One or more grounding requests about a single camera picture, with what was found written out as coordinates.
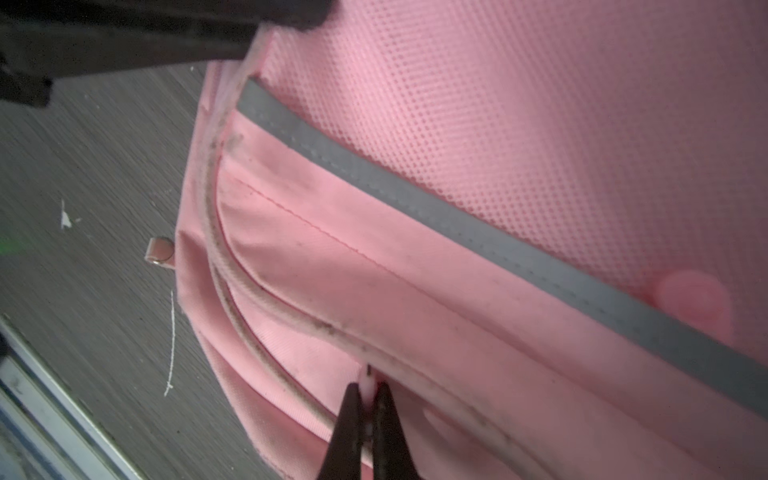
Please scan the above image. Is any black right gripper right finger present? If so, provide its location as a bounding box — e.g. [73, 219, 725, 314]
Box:
[372, 382, 420, 480]

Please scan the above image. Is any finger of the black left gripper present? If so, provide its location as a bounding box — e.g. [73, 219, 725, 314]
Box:
[1, 0, 333, 108]

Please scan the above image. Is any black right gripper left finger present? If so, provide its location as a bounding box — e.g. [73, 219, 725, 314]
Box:
[316, 383, 363, 480]

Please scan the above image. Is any pink student backpack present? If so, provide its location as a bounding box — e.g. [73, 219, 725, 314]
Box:
[146, 1, 767, 479]

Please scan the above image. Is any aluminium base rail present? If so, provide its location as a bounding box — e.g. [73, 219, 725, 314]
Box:
[1, 317, 145, 479]

